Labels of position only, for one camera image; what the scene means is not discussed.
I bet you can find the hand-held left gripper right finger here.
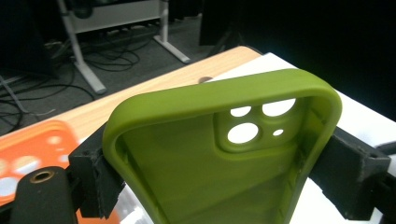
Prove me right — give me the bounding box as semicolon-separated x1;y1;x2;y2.
309;126;392;222

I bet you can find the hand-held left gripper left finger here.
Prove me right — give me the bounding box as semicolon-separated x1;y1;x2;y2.
67;125;126;220

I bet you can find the orange phone case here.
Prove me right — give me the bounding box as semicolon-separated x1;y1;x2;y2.
0;119;121;224

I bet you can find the green cartoon phone case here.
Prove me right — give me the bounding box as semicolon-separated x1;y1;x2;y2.
102;68;344;224

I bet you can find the white metal desk frame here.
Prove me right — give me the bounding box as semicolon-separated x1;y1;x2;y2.
56;0;191;96

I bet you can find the bundle of black floor cables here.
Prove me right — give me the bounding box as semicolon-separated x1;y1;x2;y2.
0;29;158;125

